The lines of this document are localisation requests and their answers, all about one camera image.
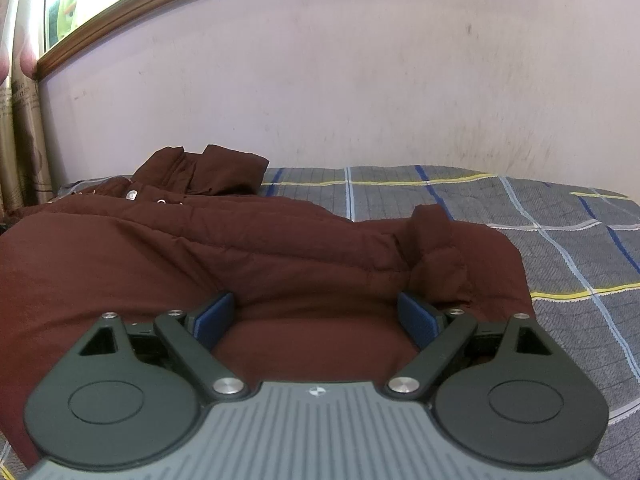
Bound dark red padded jacket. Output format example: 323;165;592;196
0;144;537;466

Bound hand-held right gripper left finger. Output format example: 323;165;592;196
75;292;248;402

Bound grey plaid bed sheet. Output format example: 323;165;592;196
0;164;640;480

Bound green plush toy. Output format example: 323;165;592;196
49;0;81;41

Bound beige patterned curtain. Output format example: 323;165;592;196
0;0;53;211

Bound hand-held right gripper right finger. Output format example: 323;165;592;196
387;292;557;400

